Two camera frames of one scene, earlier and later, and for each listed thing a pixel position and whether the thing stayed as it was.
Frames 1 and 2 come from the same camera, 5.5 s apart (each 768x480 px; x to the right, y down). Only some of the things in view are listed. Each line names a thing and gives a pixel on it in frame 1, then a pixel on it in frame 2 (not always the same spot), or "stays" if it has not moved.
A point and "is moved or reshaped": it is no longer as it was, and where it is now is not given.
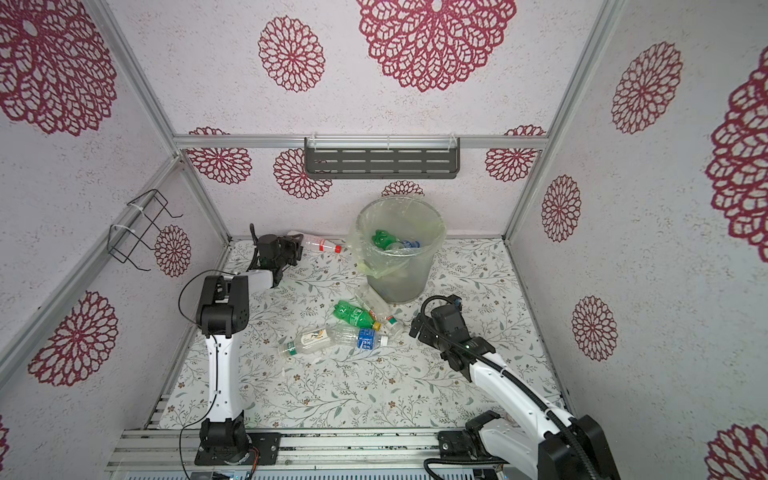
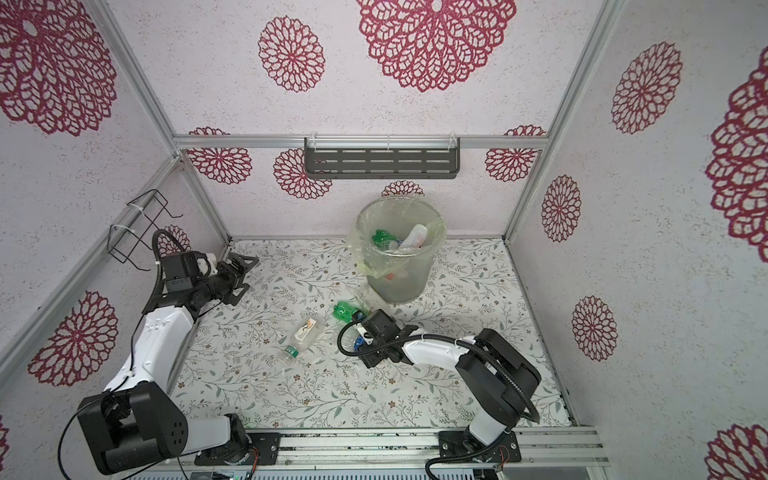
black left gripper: [285, 240] → [235, 276]
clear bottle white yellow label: [307, 342] is moved or reshaped
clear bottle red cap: [320, 244] → [415, 239]
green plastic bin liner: [391, 231] stays
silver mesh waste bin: [394, 242] stays
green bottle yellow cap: [358, 316] stays
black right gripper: [423, 335] → [366, 357]
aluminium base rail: [172, 448] stays
